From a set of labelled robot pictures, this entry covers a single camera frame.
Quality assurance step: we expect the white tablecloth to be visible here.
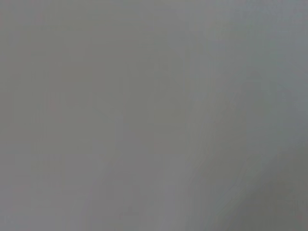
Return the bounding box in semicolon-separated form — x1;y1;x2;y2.
0;0;308;231

